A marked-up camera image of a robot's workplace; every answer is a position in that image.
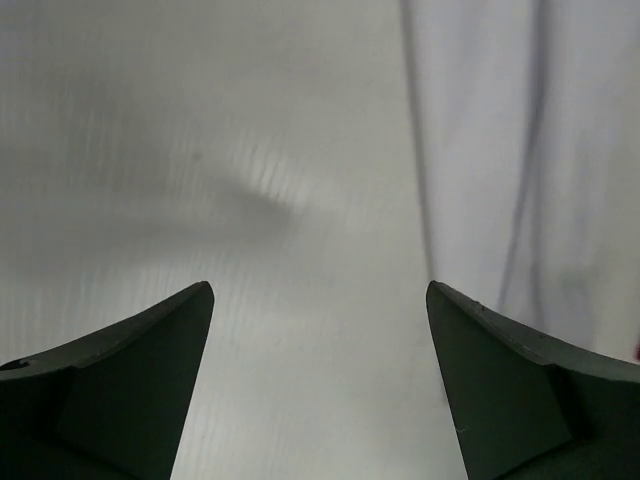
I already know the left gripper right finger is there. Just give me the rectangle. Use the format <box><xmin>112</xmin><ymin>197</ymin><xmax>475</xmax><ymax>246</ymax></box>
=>
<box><xmin>426</xmin><ymin>281</ymin><xmax>639</xmax><ymax>480</ymax></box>

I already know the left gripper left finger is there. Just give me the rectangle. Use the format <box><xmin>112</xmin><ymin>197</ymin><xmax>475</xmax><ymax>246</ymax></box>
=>
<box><xmin>1</xmin><ymin>281</ymin><xmax>214</xmax><ymax>479</ymax></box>

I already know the white t shirt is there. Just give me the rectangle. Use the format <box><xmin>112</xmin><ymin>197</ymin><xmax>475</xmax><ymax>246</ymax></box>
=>
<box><xmin>400</xmin><ymin>1</ymin><xmax>639</xmax><ymax>361</ymax></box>

